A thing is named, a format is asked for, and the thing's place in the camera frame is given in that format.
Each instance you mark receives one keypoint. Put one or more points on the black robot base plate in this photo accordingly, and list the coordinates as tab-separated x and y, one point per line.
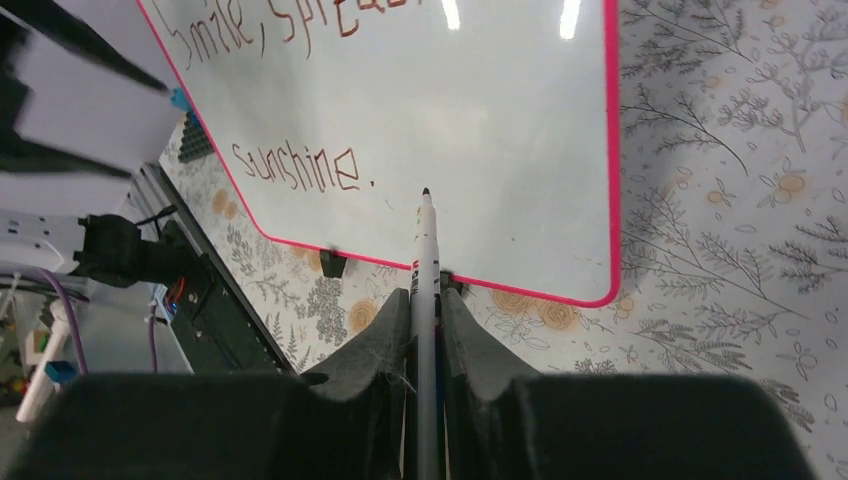
215	327

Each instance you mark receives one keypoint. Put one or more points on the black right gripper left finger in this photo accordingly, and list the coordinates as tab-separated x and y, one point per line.
344	418

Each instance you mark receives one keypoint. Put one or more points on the light blue lego brick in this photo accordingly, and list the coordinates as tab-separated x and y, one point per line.
179	100

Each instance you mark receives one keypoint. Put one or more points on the red capped marker pen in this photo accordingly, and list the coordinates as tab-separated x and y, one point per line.
424	304

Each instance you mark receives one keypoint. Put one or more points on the grey lego baseplate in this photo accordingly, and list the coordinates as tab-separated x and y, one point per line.
194	142

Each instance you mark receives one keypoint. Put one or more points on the pink framed whiteboard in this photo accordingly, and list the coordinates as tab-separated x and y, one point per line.
332	117

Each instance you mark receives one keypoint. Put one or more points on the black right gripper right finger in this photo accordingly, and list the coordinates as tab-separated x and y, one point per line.
506	420

